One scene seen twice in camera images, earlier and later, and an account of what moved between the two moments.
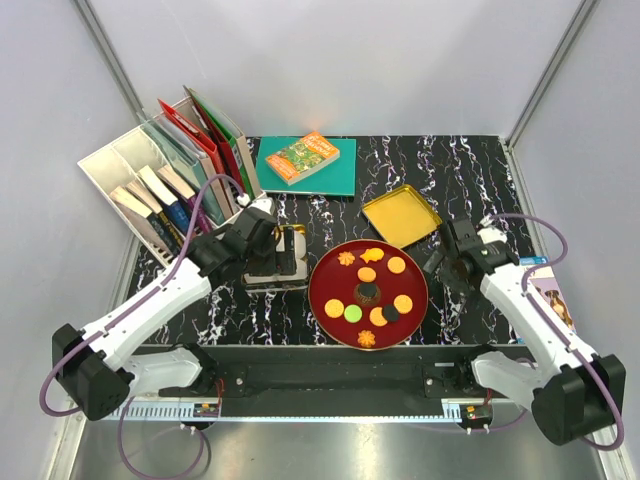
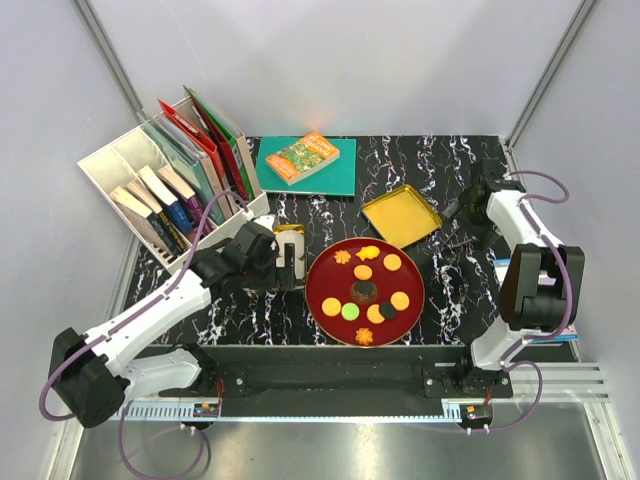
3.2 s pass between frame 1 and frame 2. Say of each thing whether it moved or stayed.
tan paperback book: stayed
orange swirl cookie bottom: stayed
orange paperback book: stayed
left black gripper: moved
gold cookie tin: stayed
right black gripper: moved
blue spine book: stayed
